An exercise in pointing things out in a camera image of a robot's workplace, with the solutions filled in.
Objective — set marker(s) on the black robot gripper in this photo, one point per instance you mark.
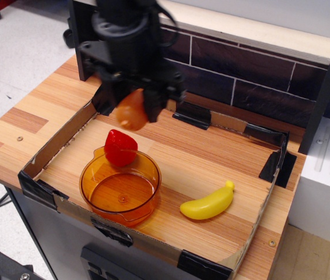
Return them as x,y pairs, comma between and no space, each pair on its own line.
129,53

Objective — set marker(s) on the orange plastic toy carrot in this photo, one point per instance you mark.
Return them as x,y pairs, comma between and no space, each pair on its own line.
131,113

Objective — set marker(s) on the transparent orange plastic pot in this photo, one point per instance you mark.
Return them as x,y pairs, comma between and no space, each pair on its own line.
122,186

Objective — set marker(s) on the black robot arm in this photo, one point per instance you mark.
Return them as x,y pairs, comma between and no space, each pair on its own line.
117,7

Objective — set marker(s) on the cardboard fence with black tape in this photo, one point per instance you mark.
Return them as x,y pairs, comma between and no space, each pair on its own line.
258,154

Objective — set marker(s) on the red plastic toy strawberry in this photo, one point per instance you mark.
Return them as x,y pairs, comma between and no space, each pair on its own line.
120,148

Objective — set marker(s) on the black caster wheel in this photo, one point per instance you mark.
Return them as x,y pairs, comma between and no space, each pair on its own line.
68,35

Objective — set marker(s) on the yellow plastic toy banana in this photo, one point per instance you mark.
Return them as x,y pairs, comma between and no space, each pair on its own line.
210,205

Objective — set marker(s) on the white aluminium profile block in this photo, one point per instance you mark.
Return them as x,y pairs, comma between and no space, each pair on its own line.
310,209

